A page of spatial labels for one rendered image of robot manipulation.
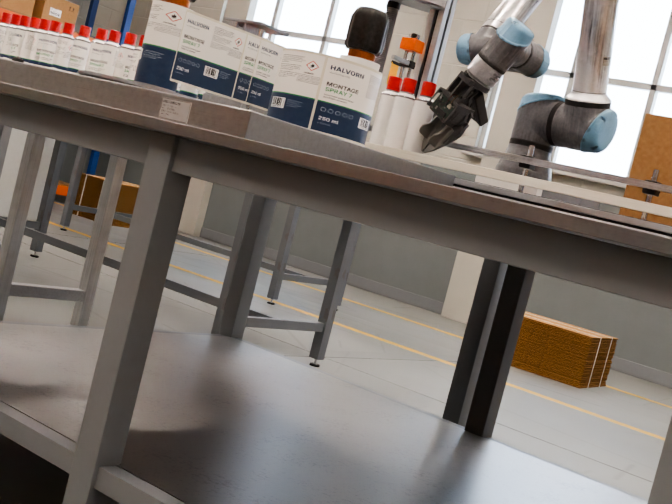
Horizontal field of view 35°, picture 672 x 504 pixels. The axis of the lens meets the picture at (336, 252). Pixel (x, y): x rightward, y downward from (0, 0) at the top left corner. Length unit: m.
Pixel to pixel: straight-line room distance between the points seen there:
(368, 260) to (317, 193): 7.53
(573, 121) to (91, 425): 1.45
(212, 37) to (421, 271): 6.72
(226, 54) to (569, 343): 4.49
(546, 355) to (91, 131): 4.81
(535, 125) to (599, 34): 0.28
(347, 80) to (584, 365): 4.61
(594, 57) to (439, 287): 6.12
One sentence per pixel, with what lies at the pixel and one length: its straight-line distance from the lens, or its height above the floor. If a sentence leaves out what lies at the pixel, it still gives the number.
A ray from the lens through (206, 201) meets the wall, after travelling 10.37.
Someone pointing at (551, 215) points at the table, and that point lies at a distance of 1.35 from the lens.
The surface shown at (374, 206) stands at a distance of 1.54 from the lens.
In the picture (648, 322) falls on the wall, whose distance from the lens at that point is 7.97.
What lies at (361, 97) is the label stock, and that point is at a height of 0.97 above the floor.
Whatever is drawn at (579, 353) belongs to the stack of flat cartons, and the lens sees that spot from 6.43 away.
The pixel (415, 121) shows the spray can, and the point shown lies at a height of 0.99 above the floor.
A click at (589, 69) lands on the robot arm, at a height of 1.23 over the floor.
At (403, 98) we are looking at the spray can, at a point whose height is 1.03.
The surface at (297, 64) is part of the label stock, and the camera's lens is 2.00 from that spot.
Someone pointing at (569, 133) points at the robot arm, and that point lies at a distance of 2.74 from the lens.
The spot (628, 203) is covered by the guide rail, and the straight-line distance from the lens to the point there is 2.19.
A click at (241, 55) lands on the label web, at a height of 1.01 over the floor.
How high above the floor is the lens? 0.79
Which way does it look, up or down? 3 degrees down
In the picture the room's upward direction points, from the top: 14 degrees clockwise
